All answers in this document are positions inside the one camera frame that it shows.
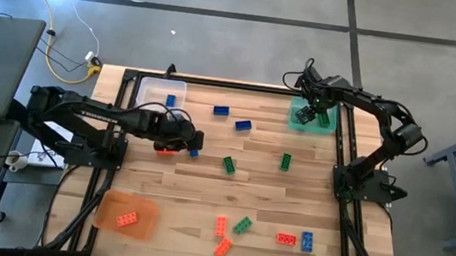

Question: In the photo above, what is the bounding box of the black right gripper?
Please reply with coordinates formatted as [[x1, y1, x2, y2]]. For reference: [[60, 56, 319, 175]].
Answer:
[[294, 65, 346, 130]]

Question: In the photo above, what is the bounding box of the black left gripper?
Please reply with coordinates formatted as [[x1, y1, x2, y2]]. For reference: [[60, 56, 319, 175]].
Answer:
[[151, 113, 207, 157]]

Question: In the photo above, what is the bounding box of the green toy building block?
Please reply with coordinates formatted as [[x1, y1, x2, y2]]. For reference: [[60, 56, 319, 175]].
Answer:
[[231, 214, 254, 237], [279, 152, 293, 173], [221, 155, 238, 176], [317, 111, 332, 128]]

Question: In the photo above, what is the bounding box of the green plastic bin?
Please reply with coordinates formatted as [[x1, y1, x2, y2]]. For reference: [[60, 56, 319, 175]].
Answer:
[[287, 95, 341, 137]]

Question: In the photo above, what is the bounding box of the clear plastic bin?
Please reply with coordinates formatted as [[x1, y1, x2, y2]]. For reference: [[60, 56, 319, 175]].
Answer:
[[133, 74, 189, 116]]

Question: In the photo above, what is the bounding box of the orange plastic bin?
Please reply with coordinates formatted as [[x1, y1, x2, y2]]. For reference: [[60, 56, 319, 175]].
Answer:
[[90, 187, 161, 243]]

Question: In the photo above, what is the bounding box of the yellow power plug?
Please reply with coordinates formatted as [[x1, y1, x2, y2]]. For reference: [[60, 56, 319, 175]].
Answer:
[[86, 64, 103, 78]]

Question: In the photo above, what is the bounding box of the white printed paper sheet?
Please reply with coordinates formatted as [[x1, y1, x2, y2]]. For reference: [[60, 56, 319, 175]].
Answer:
[[27, 119, 73, 170]]

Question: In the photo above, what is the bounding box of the white cup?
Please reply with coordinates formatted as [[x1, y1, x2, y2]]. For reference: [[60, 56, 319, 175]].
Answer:
[[3, 148, 31, 174]]

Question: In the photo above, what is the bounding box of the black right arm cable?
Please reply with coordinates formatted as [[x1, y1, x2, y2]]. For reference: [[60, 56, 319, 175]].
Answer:
[[281, 55, 317, 93]]

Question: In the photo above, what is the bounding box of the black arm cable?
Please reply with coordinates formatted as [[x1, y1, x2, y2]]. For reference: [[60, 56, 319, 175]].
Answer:
[[281, 55, 317, 93], [125, 98, 195, 128]]

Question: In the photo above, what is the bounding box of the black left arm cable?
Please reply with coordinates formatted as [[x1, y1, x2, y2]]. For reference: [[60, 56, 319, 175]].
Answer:
[[125, 98, 195, 128]]

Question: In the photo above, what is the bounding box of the black aluminium table frame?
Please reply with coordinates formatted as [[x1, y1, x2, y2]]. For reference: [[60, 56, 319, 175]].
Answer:
[[33, 50, 422, 256]]

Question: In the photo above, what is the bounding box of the white floor cable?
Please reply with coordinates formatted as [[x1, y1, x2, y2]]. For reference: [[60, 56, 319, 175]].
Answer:
[[42, 0, 106, 63]]

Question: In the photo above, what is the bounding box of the yellow floor cable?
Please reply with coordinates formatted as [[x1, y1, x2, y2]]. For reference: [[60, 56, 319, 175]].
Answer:
[[0, 0, 111, 88]]

